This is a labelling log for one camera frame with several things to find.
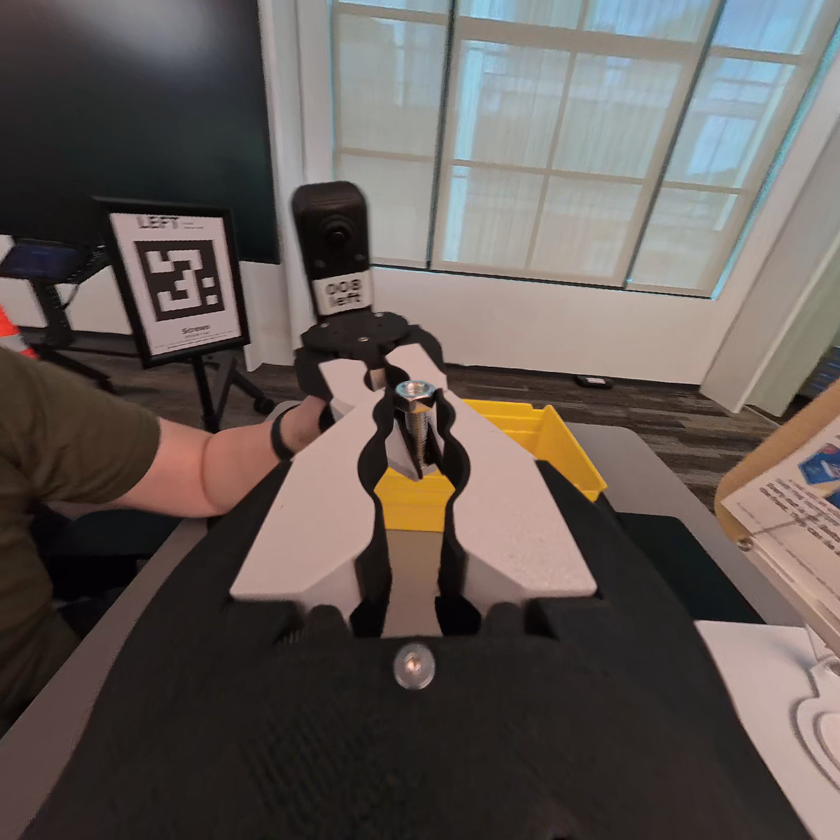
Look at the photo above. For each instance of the dark wall panel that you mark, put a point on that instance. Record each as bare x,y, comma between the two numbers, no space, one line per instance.
131,98

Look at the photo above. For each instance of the black tablet stand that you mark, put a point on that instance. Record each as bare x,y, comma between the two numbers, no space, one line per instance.
56,315

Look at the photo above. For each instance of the printed instruction sheet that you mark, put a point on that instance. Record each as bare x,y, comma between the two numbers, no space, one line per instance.
800,518

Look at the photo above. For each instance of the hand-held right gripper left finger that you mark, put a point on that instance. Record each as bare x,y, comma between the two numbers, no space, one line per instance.
315,525

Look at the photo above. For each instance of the black wristband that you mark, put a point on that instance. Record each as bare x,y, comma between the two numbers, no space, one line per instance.
281,436

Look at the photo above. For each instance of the yellow plastic bin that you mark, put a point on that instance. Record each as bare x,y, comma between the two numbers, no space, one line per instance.
544,439

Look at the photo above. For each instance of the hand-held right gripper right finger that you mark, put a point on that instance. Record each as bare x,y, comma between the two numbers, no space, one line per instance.
518,525

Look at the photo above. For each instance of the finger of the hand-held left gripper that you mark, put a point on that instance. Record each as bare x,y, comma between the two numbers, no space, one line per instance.
344,387
420,367

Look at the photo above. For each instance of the silver bolt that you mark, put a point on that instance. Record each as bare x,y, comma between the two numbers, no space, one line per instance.
418,436

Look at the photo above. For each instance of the large gridded window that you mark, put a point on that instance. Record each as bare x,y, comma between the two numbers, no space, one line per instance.
505,98

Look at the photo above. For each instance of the dark tablet screen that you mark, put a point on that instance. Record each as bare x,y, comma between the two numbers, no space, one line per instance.
39,259

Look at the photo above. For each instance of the orange white striped object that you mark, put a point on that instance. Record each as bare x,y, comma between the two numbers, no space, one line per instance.
13,334

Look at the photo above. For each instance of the instruction sheet on wooden board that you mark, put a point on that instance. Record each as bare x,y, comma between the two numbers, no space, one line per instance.
754,459

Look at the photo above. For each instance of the black sign stand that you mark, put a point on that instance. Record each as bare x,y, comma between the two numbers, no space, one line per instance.
203,394

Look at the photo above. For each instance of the person's left hand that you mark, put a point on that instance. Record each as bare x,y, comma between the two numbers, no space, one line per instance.
305,426

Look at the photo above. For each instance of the small black device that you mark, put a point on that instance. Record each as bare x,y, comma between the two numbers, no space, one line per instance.
594,381

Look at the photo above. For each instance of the framed marker sign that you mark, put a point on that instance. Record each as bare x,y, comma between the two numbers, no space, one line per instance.
177,275

